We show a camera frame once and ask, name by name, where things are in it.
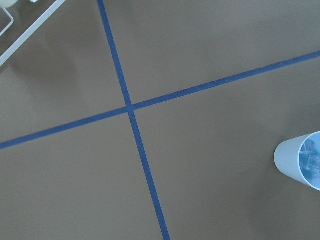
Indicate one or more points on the light blue plastic cup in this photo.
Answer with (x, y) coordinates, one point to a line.
(287, 156)

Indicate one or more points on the white cup rack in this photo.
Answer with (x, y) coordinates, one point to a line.
(19, 19)

